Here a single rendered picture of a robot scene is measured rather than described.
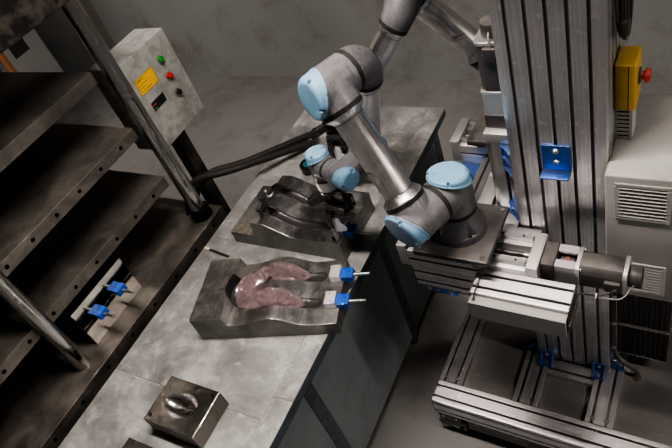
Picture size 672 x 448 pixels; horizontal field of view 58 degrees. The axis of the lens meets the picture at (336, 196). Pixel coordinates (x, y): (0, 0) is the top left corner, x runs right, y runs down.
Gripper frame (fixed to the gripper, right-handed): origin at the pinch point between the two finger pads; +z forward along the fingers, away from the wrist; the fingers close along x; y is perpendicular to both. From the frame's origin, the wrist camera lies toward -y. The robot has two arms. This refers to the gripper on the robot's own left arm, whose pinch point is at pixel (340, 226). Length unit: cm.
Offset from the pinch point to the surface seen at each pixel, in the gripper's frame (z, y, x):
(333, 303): 2.3, 10.7, -29.5
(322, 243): 2.3, -5.0, -6.8
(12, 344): -13, -82, -80
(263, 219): -2.9, -29.9, -4.3
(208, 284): -1, -36, -34
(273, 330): 7.0, -7.9, -41.2
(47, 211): -38, -81, -43
